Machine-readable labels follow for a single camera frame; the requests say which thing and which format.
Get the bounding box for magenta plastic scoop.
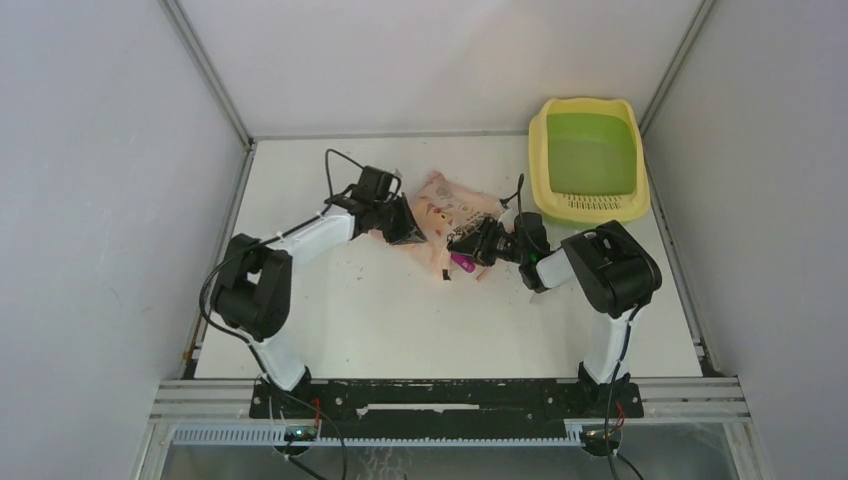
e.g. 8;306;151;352
450;252;476;273

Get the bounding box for aluminium front frame rail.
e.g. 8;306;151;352
150;378;751;446

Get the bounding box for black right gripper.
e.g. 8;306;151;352
446;215;527;266

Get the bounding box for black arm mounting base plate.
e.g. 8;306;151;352
249;378;645;441

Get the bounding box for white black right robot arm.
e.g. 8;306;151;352
447;212;662;416

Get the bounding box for yellow green litter box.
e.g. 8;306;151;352
528;97;651;227

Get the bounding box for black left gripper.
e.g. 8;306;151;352
373;192;426;245

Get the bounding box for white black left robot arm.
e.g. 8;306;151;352
199;166;426;417

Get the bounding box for pink cat litter bag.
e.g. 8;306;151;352
390;171;506;281

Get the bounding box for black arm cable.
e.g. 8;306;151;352
498;173;654;480
198;148;405;346

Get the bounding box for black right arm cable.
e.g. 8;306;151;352
498;173;654;480

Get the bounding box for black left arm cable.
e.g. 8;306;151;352
198;148;405;346

